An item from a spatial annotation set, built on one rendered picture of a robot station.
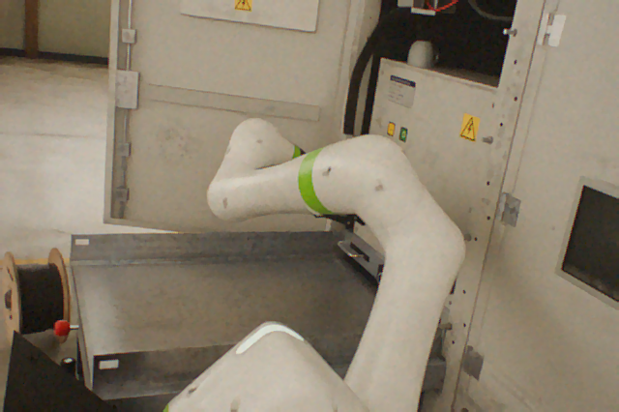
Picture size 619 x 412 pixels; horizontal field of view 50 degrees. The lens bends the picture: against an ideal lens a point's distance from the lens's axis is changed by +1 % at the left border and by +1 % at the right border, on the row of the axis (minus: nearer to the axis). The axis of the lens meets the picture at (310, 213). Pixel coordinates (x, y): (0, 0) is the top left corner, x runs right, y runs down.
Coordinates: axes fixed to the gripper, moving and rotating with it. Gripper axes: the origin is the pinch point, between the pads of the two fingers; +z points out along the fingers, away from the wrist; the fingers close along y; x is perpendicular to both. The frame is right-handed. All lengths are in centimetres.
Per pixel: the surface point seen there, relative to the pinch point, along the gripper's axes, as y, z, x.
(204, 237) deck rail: 27.6, -22.5, -22.3
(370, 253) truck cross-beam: 6.9, 10.9, -5.8
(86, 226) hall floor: 108, 19, -276
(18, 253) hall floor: 127, -14, -234
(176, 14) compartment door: -15, -54, -47
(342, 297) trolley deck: 18.6, 4.2, 4.3
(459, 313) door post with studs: 4.3, 5.7, 36.8
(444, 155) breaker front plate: -21.0, -3.8, 15.5
